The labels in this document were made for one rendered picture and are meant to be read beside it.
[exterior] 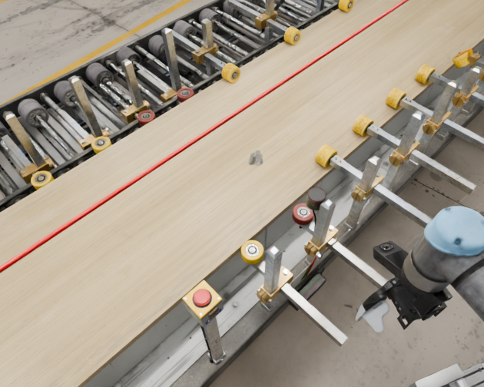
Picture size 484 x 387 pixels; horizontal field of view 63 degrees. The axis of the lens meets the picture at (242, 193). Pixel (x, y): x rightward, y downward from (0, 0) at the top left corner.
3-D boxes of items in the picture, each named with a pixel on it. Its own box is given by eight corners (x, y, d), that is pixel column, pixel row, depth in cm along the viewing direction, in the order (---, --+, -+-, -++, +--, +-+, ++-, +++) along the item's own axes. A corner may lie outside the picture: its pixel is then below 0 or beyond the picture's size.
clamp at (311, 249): (336, 237, 150) (339, 230, 146) (313, 259, 145) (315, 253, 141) (324, 228, 153) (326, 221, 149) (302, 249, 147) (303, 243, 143)
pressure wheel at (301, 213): (315, 227, 156) (319, 210, 147) (301, 239, 153) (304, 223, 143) (300, 215, 159) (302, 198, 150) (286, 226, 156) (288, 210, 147)
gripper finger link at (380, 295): (361, 312, 76) (396, 287, 71) (357, 304, 77) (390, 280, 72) (375, 309, 79) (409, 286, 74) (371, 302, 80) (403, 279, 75)
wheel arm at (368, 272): (395, 292, 136) (399, 288, 133) (389, 299, 135) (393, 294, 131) (300, 217, 155) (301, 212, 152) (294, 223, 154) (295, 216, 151)
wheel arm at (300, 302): (346, 341, 128) (348, 336, 124) (339, 348, 126) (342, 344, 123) (251, 255, 147) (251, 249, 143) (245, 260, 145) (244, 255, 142)
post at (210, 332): (226, 355, 137) (217, 309, 100) (215, 365, 135) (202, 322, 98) (217, 345, 139) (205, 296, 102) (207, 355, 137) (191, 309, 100)
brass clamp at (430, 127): (448, 122, 172) (452, 113, 168) (432, 137, 167) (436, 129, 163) (435, 115, 175) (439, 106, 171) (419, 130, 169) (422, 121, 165)
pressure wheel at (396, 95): (406, 90, 174) (395, 104, 174) (406, 97, 181) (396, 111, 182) (395, 84, 176) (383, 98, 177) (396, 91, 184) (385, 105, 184)
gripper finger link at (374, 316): (359, 344, 77) (395, 321, 72) (345, 315, 80) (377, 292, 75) (369, 342, 79) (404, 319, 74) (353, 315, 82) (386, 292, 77)
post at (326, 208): (316, 269, 163) (336, 203, 124) (310, 275, 161) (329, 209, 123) (309, 264, 164) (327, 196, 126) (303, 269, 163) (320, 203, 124)
